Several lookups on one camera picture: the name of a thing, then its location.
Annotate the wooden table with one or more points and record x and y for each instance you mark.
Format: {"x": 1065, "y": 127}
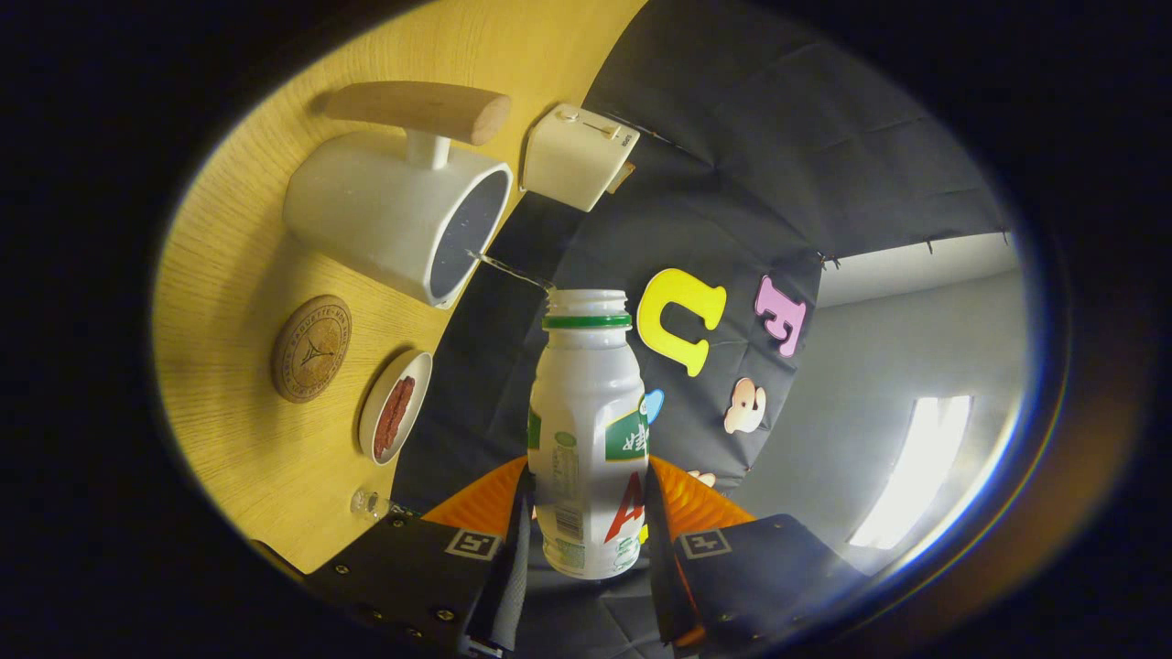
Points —
{"x": 238, "y": 430}

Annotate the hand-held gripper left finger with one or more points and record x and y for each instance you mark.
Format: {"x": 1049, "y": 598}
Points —
{"x": 412, "y": 567}

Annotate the white round plate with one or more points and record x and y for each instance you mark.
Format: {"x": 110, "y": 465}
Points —
{"x": 373, "y": 412}

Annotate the white juice bottle green label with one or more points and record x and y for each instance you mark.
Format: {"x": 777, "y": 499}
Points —
{"x": 586, "y": 412}

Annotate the round wooden coaster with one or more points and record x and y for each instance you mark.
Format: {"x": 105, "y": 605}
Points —
{"x": 311, "y": 348}

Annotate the bread slice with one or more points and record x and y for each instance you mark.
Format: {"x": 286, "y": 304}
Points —
{"x": 621, "y": 178}

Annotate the red meat slices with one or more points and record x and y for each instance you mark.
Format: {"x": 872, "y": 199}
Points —
{"x": 395, "y": 416}

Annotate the clear poured juice stream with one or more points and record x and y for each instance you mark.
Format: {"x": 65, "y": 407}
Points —
{"x": 508, "y": 268}

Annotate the cream toaster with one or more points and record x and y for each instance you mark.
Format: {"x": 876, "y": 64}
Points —
{"x": 572, "y": 160}

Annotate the clear plastic water bottle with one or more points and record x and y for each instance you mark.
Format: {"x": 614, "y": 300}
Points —
{"x": 366, "y": 503}

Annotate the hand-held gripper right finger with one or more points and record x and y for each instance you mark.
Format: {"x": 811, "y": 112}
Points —
{"x": 769, "y": 577}

